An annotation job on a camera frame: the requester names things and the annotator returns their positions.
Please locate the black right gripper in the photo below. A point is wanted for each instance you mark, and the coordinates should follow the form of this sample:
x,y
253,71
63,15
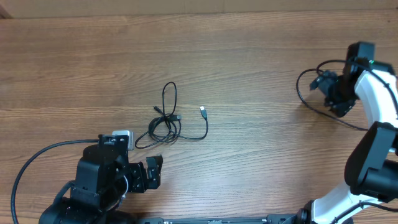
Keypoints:
x,y
334,92

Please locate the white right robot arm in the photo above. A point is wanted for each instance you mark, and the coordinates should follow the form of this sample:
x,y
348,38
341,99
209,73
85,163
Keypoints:
x,y
370,178

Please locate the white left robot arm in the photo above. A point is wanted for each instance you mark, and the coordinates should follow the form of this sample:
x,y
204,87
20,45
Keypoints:
x,y
104,176

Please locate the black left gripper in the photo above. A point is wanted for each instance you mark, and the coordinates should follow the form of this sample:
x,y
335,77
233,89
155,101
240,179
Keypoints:
x,y
138,183

